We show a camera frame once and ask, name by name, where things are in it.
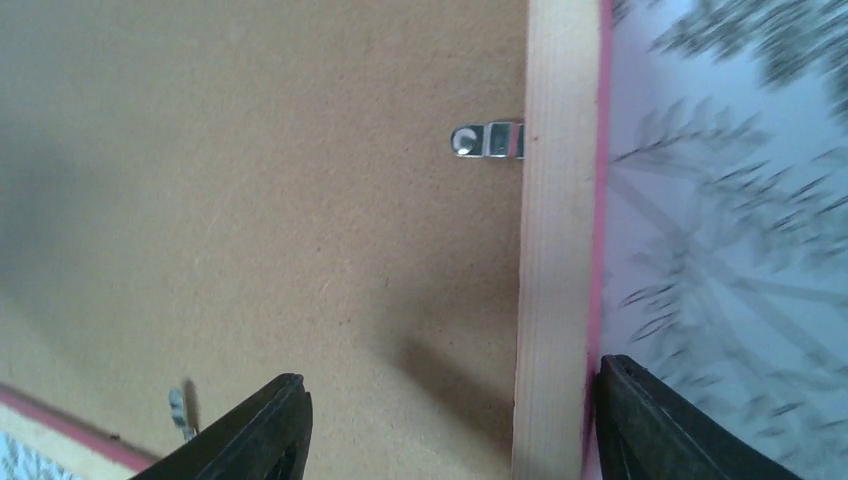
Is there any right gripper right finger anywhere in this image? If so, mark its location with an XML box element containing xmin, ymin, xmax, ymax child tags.
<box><xmin>594</xmin><ymin>354</ymin><xmax>797</xmax><ymax>480</ymax></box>

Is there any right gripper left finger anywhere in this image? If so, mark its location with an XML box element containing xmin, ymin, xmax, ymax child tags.
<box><xmin>134</xmin><ymin>373</ymin><xmax>313</xmax><ymax>480</ymax></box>

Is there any pink picture frame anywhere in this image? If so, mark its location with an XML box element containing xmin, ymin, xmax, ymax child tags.
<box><xmin>0</xmin><ymin>0</ymin><xmax>614</xmax><ymax>480</ymax></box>

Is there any floral patterned table mat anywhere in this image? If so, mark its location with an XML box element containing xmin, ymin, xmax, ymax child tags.
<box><xmin>0</xmin><ymin>0</ymin><xmax>848</xmax><ymax>480</ymax></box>

